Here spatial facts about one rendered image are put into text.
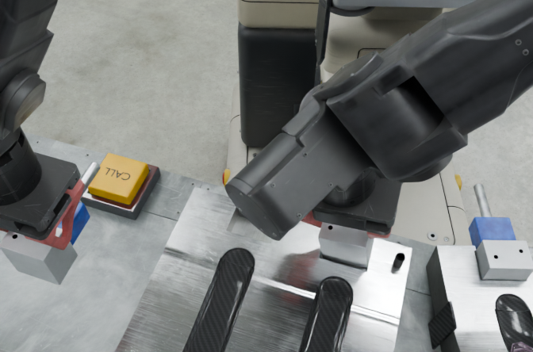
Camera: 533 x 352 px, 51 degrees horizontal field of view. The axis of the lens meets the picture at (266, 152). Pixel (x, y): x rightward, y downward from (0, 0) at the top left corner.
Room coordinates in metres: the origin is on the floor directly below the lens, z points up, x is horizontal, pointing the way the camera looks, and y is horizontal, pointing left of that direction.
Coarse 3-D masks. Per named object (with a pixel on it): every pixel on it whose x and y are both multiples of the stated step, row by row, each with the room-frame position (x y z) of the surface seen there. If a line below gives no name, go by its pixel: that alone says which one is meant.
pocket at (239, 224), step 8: (232, 216) 0.35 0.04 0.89; (240, 216) 0.36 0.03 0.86; (232, 224) 0.34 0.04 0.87; (240, 224) 0.35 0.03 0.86; (248, 224) 0.35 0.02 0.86; (232, 232) 0.34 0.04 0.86; (240, 232) 0.34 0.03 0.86; (248, 232) 0.34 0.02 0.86; (256, 232) 0.34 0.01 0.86; (264, 240) 0.33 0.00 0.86
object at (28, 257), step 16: (80, 208) 0.31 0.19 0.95; (80, 224) 0.30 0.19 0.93; (16, 240) 0.27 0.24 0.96; (32, 240) 0.27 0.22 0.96; (16, 256) 0.26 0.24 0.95; (32, 256) 0.25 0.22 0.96; (48, 256) 0.25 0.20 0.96; (64, 256) 0.27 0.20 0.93; (32, 272) 0.25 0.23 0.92; (48, 272) 0.25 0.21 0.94; (64, 272) 0.26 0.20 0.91
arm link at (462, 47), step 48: (480, 0) 0.28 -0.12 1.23; (528, 0) 0.24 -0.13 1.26; (432, 48) 0.24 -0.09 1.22; (480, 48) 0.24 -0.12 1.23; (528, 48) 0.23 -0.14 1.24; (336, 96) 0.26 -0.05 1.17; (384, 96) 0.24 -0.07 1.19; (432, 96) 0.23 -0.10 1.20; (480, 96) 0.23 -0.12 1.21; (384, 144) 0.22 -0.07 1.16; (432, 144) 0.22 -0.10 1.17
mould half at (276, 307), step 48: (192, 240) 0.31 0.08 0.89; (240, 240) 0.31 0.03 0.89; (288, 240) 0.31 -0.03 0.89; (384, 240) 0.32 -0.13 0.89; (192, 288) 0.26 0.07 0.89; (288, 288) 0.26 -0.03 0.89; (384, 288) 0.26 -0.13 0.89; (144, 336) 0.21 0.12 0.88; (240, 336) 0.21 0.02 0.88; (288, 336) 0.21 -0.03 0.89; (384, 336) 0.21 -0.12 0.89
